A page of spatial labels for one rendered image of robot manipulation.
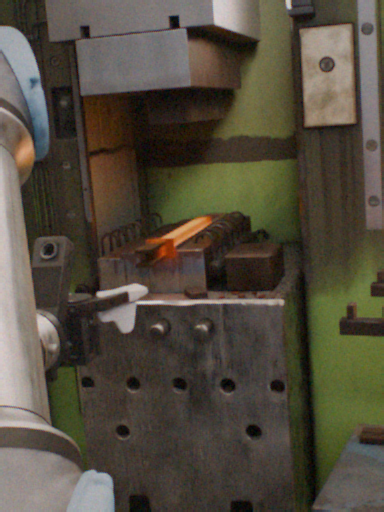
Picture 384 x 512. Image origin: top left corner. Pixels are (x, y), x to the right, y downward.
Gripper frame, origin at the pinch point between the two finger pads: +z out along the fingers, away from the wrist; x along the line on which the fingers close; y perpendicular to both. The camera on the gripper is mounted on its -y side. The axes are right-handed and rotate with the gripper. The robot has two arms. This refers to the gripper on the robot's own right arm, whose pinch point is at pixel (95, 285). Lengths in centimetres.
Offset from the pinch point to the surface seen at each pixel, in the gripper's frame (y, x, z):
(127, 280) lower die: 6.0, -7.0, 30.7
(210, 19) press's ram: -37.4, 11.8, 30.7
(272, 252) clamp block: 2.1, 19.3, 32.6
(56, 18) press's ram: -40, -15, 31
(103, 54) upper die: -33.6, -7.4, 30.7
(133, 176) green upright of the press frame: -9, -19, 71
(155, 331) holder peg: 12.7, 1.0, 20.7
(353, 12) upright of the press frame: -37, 34, 45
